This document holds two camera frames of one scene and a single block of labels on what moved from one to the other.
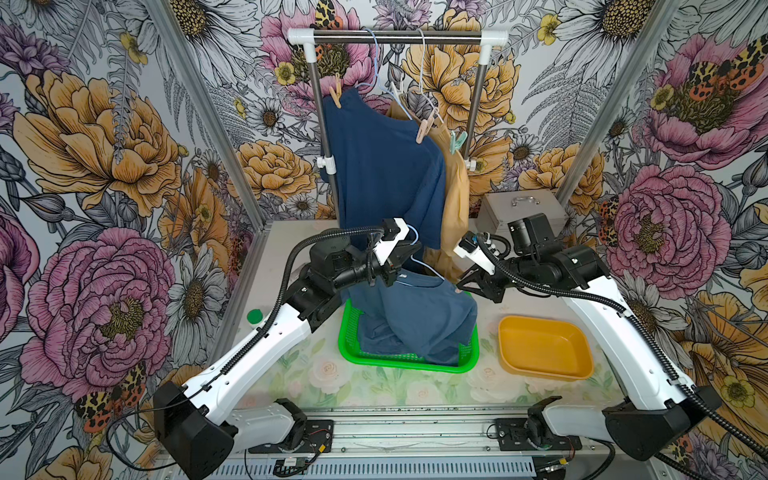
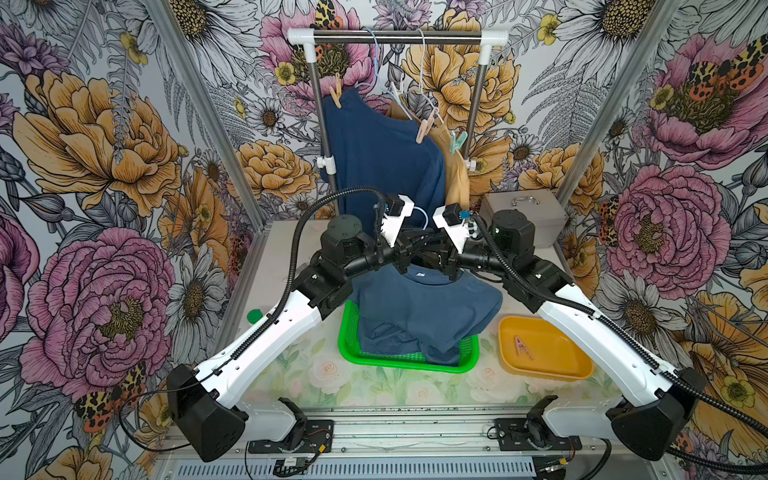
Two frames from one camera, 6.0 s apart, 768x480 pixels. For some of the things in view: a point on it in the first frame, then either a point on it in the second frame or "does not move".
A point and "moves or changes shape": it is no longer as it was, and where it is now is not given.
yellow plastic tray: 546,348 does not move
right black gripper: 487,283 -> 448,263
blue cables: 419,261 moves or changes shape
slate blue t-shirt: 420,314 does not move
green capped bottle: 254,317 does not move
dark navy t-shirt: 385,167 does not move
